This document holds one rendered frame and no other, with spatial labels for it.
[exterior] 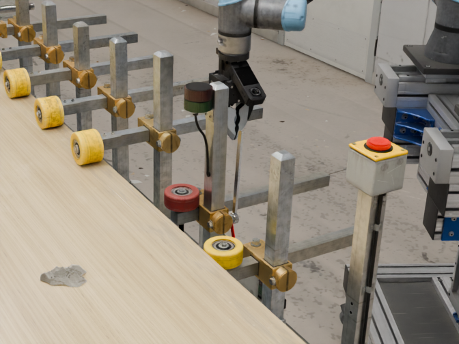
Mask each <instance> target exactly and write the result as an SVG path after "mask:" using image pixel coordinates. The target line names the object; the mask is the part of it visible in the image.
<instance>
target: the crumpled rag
mask: <svg viewBox="0 0 459 344"><path fill-rule="evenodd" d="M86 272H87V271H86V270H84V269H83V268H82V267H81V266H80V265H74V264H71V265H70V266H68V267H63V266H62V267H58V266H56V267H55V268H53V269H52V270H51V271H48V272H44V273H42V274H41V275H40V281H44V282H48V283H49V284H50V285H53V286H55V285H58V284H62V285H67V286H69V287H80V286H81V285H82V284H84V283H86V282H87V280H86V279H85V278H84V277H83V276H82V275H83V274H84V273H86Z"/></svg>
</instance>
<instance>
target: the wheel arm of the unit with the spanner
mask: <svg viewBox="0 0 459 344"><path fill-rule="evenodd" d="M329 181H330V175H329V174H327V173H325V172H324V171H321V172H317V173H312V174H309V175H304V176H300V177H295V178H294V186H293V195H297V194H300V193H303V192H307V191H310V190H315V189H319V188H324V187H326V186H329ZM268 187H269V184H267V185H264V186H259V187H256V188H251V189H248V190H243V191H240V192H239V194H238V208H237V210H238V209H241V208H244V207H249V206H252V205H257V204H260V203H265V202H268ZM233 198H234V193H232V194H228V195H225V205H224V206H225V207H227V208H228V209H229V212H231V211H232V209H233ZM198 216H199V208H198V207H197V208H196V209H195V210H192V211H190V212H174V211H171V220H172V221H173V222H175V224H177V225H183V224H184V223H189V222H193V221H196V220H198Z"/></svg>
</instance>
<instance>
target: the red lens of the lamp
mask: <svg viewBox="0 0 459 344"><path fill-rule="evenodd" d="M186 85H187V84H186ZM186 85H185V86H184V98H185V99H187V100H190V101H194V102H205V101H209V100H211V99H212V90H213V86H211V89H209V90H207V91H191V90H189V89H187V88H186Z"/></svg>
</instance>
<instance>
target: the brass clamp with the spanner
mask: <svg viewBox="0 0 459 344"><path fill-rule="evenodd" d="M201 192H202V194H201V195H200V196H199V206H198V208H199V216H198V220H196V221H197V222H198V223H199V224H200V225H201V226H202V227H203V228H204V229H206V230H207V231H208V232H209V233H211V232H213V231H214V232H216V233H218V234H224V233H227V232H228V231H229V230H230V229H231V227H232V223H233V220H232V217H231V216H230V215H229V209H228V208H227V207H225V206H224V208H223V209H220V210H215V211H210V210H209V209H208V208H207V207H205V206H204V189H202V190H201Z"/></svg>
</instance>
